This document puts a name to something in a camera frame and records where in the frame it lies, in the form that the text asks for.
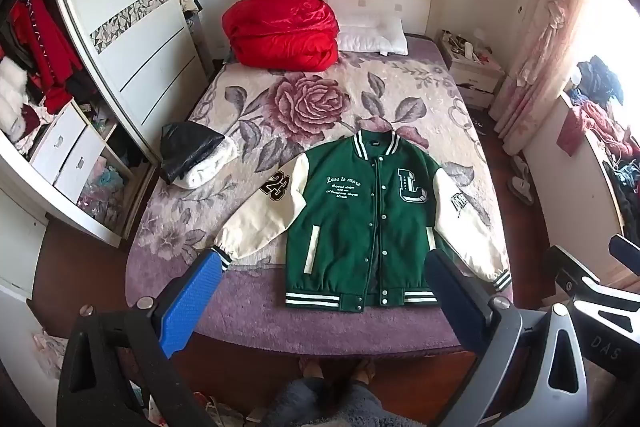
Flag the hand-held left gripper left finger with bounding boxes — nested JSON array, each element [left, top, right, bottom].
[[56, 249, 223, 427]]

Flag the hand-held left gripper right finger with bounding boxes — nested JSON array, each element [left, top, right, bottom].
[[424, 248, 592, 427]]

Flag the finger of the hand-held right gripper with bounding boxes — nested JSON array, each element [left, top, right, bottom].
[[608, 234, 640, 269], [544, 245, 603, 305]]

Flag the green and cream varsity jacket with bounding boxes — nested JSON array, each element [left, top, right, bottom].
[[212, 130, 513, 312]]

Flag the pile of mixed clothes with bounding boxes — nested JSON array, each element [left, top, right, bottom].
[[557, 54, 640, 238]]

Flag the pile of pastel clothes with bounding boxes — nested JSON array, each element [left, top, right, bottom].
[[77, 147, 135, 228]]

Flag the person's right foot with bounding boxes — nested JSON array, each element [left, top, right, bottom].
[[350, 357, 377, 383]]

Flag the person's foot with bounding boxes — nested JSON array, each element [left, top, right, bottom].
[[350, 357, 377, 383], [299, 357, 328, 382]]

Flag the person's left foot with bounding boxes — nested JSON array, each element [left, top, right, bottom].
[[299, 357, 328, 382]]

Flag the pink patterned cloth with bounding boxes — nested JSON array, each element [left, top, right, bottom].
[[31, 329, 69, 379]]

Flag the black folded jacket white lining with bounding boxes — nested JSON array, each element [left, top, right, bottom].
[[160, 122, 239, 190]]

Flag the white box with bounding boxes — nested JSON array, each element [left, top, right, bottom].
[[52, 127, 108, 204]]

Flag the white wardrobe drawer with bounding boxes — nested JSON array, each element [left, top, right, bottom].
[[30, 107, 88, 185]]

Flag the white nightstand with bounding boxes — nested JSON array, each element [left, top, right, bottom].
[[435, 29, 506, 110]]

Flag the pink floral curtain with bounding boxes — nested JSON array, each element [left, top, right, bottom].
[[492, 0, 601, 158]]

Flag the floral purple blanket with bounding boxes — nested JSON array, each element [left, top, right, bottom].
[[125, 34, 513, 353]]

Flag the white fluffy garment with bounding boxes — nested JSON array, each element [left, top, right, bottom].
[[0, 57, 29, 142]]

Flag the white pillow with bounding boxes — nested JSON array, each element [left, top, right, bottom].
[[336, 14, 409, 56]]

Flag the red quilt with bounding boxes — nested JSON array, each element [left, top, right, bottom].
[[221, 0, 341, 72]]

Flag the red hanging coat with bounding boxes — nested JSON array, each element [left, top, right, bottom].
[[10, 0, 83, 114]]

